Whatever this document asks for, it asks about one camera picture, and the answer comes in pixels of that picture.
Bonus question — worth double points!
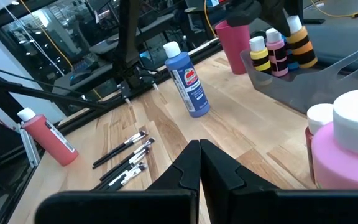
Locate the yellow hanging cable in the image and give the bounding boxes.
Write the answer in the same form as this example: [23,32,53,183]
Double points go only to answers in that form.
[19,0,104,102]

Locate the large pink paint bottle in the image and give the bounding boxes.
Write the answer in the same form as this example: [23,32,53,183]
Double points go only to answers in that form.
[311,87,358,190]

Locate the yellow extension cable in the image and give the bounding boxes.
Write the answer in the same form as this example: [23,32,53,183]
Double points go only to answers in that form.
[203,0,219,39]

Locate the small teal paint bottle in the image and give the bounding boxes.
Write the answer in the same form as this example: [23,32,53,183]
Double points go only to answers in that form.
[283,46,300,72]

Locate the grey plastic caddy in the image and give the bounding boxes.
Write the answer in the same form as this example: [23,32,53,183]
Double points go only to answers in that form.
[240,39,358,114]

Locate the yellow floor cable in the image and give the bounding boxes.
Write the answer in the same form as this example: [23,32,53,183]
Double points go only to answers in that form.
[309,0,358,19]

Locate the silver aluminium rail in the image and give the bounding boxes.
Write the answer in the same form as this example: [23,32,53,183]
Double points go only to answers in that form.
[17,123,40,169]

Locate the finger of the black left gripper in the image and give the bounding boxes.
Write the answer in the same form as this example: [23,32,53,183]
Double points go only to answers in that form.
[259,0,305,38]
[226,0,264,29]

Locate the small pink black-striped paint bottle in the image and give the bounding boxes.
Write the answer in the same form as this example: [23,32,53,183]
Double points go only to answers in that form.
[265,27,290,78]

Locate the white hanging cable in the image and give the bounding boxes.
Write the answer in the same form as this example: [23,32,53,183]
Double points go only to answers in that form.
[1,4,67,77]

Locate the grey office desk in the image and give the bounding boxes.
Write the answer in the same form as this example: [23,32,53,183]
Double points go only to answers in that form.
[88,12,176,56]

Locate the small yellow black-striped paint bottle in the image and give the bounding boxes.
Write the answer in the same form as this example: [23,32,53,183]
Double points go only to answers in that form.
[249,35,273,75]

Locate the black aluminium rig frame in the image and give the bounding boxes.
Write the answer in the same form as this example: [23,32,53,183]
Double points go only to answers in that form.
[0,40,225,133]

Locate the red plastic cup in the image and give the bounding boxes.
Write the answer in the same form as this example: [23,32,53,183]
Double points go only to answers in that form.
[214,19,251,75]

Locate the large coral red paint bottle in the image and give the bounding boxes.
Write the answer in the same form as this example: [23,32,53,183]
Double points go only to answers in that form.
[16,107,80,167]

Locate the large blue paint bottle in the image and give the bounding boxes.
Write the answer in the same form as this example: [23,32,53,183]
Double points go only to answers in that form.
[162,40,211,119]

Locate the small orange black-striped paint bottle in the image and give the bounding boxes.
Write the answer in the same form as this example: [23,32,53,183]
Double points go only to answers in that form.
[285,14,319,70]

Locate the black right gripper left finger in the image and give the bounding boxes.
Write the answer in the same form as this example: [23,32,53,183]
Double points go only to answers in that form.
[34,139,202,224]

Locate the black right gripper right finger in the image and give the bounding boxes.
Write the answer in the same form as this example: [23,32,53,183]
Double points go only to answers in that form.
[200,139,358,224]

